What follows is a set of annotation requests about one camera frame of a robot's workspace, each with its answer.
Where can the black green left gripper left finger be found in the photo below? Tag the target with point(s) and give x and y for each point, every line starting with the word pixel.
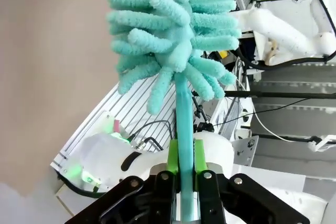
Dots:
pixel 147 195

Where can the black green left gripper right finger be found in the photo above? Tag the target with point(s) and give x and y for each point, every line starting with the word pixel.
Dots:
pixel 218 197

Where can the teal microfiber duster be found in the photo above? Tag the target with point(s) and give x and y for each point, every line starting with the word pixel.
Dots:
pixel 168 24

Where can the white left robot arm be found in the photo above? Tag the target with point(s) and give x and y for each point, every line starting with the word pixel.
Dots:
pixel 110 153

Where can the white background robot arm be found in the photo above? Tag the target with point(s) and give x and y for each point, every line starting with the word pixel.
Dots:
pixel 278 32

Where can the slotted aluminium mounting plate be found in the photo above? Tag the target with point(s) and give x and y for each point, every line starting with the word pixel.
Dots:
pixel 136 103

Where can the long black rod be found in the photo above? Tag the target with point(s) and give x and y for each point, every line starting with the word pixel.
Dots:
pixel 275 94

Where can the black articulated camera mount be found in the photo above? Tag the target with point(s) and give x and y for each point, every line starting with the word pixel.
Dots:
pixel 200 111

